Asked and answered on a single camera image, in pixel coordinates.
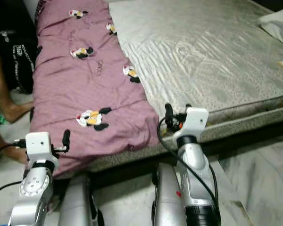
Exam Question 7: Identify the short black left arm cable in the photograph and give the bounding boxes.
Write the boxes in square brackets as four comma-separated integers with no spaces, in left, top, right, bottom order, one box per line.
[0,181,23,212]

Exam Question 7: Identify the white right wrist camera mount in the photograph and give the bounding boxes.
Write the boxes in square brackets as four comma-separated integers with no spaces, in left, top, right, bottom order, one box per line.
[173,107,209,145]

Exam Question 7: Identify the robot leg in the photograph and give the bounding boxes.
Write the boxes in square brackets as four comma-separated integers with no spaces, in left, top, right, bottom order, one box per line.
[150,162,190,226]
[61,175,100,226]

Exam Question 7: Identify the robot left leg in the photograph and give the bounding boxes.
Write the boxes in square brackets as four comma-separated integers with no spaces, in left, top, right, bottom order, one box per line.
[61,175,100,226]

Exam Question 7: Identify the black bag white lettering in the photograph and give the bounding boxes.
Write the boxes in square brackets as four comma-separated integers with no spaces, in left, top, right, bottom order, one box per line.
[0,29,36,94]

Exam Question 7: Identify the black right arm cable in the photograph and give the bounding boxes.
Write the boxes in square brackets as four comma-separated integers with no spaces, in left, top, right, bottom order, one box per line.
[157,118,218,208]

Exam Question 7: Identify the white pillow black lettering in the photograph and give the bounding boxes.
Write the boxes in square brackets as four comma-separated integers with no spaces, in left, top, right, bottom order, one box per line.
[257,5,283,48]

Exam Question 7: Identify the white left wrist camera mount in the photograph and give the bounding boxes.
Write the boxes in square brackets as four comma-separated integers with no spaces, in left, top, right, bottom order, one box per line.
[24,130,55,163]

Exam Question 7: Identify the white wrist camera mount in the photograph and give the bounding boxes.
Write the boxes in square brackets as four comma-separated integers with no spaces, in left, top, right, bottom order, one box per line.
[24,130,55,163]
[173,107,209,145]

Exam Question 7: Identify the purple cartoon print quilt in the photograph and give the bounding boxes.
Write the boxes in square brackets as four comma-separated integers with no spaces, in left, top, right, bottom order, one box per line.
[28,0,161,180]

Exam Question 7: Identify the long black left arm cable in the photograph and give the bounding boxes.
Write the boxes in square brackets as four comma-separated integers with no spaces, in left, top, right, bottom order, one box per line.
[0,140,28,161]

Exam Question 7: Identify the robot right leg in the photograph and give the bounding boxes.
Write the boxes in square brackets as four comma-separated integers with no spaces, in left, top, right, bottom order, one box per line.
[150,162,190,226]

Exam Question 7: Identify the grey quilted mattress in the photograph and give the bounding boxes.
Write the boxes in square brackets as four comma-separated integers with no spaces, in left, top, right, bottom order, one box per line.
[90,0,283,173]

